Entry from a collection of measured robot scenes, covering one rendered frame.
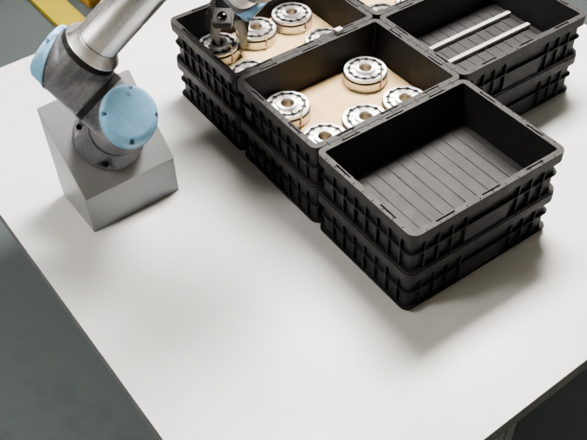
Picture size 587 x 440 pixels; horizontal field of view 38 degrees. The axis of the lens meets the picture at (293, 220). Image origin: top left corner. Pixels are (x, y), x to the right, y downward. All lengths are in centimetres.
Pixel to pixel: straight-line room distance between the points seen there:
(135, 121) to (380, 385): 68
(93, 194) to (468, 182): 79
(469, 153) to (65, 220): 90
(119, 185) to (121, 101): 27
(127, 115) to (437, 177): 64
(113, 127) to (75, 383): 108
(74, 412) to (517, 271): 130
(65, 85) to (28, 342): 118
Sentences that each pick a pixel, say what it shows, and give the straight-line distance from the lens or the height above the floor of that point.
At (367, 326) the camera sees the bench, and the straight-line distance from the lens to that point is 169.
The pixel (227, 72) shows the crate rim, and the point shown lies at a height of 93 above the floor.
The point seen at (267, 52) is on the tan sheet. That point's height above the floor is 83.
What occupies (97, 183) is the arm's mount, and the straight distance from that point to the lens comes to 186.
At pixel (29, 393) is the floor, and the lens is 257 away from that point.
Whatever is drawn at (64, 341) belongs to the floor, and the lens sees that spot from 265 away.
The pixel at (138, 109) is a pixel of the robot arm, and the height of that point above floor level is 104.
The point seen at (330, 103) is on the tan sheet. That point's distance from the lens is 197.
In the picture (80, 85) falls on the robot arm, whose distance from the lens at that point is 167.
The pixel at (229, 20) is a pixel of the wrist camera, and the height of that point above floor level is 98.
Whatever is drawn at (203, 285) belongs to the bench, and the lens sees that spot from 177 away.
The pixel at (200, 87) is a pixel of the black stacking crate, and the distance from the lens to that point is 209.
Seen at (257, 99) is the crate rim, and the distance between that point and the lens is 183.
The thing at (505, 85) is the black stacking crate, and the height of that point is 84.
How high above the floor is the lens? 205
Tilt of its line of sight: 46 degrees down
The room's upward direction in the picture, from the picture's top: 3 degrees counter-clockwise
